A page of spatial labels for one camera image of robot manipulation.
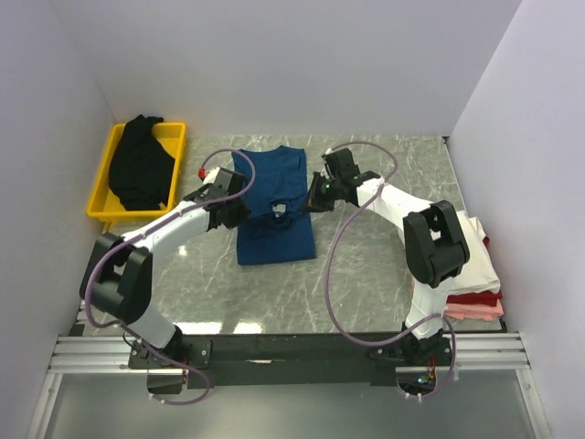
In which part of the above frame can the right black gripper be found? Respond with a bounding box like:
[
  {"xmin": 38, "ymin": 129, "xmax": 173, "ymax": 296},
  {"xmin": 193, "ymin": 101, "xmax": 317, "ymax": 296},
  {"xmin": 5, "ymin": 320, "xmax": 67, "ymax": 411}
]
[{"xmin": 299, "ymin": 172, "xmax": 342, "ymax": 213}]

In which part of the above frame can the blue printed t-shirt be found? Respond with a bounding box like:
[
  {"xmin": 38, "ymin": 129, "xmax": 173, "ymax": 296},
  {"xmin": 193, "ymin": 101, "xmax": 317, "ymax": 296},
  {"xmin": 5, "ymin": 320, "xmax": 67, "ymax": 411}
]
[{"xmin": 232, "ymin": 145, "xmax": 316, "ymax": 265}]

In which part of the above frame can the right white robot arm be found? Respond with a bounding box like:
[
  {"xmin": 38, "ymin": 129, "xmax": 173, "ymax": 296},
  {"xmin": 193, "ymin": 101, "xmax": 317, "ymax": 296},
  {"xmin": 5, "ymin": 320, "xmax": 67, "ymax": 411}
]
[{"xmin": 303, "ymin": 141, "xmax": 471, "ymax": 365}]

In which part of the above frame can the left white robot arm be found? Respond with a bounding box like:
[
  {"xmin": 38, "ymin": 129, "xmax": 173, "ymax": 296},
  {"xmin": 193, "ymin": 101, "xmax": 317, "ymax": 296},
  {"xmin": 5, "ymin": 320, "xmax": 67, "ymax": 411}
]
[{"xmin": 80, "ymin": 167, "xmax": 255, "ymax": 368}]

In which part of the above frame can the black t-shirt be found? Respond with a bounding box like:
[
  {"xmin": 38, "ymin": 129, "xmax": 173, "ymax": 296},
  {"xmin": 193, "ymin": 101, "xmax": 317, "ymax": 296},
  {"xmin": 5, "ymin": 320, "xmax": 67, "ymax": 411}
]
[{"xmin": 108, "ymin": 114, "xmax": 176, "ymax": 211}]

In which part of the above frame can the yellow plastic bin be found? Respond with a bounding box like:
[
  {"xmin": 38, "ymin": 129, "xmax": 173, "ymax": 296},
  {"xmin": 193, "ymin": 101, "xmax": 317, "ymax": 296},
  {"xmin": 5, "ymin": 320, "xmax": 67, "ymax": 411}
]
[{"xmin": 86, "ymin": 122, "xmax": 186, "ymax": 223}]

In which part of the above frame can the black base beam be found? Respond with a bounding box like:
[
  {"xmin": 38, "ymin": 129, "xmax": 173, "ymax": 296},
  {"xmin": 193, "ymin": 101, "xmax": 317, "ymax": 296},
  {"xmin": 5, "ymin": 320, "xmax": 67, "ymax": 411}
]
[{"xmin": 127, "ymin": 332, "xmax": 458, "ymax": 395}]

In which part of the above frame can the white folded t-shirt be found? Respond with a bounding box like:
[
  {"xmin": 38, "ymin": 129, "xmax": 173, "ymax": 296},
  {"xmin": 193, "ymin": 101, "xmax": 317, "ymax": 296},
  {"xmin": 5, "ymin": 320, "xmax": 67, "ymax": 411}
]
[{"xmin": 450, "ymin": 210, "xmax": 501, "ymax": 295}]

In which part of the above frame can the red folded t-shirt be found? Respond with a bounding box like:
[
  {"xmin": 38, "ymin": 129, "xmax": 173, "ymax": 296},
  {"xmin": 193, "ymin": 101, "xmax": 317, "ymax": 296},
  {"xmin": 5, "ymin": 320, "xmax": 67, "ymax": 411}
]
[{"xmin": 445, "ymin": 235, "xmax": 504, "ymax": 310}]

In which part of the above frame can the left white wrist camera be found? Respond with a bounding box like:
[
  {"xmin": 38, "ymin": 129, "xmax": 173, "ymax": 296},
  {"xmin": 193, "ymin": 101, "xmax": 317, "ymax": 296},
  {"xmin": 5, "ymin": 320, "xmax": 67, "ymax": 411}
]
[{"xmin": 197, "ymin": 166, "xmax": 221, "ymax": 185}]

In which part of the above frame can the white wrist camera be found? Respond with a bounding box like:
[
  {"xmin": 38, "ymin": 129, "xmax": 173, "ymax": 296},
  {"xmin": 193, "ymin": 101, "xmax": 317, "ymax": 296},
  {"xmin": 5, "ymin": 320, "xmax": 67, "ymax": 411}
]
[
  {"xmin": 197, "ymin": 166, "xmax": 221, "ymax": 185},
  {"xmin": 320, "ymin": 148, "xmax": 338, "ymax": 180}
]

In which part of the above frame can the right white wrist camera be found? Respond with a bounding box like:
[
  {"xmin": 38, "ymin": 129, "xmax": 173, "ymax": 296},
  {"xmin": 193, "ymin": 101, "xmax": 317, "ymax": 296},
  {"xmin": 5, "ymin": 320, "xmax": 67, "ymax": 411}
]
[{"xmin": 320, "ymin": 148, "xmax": 338, "ymax": 180}]

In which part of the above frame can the aluminium rail frame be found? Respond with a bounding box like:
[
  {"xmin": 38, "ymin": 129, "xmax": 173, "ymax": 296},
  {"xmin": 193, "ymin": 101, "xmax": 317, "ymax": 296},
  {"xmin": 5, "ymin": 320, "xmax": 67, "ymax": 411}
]
[{"xmin": 48, "ymin": 283, "xmax": 552, "ymax": 438}]

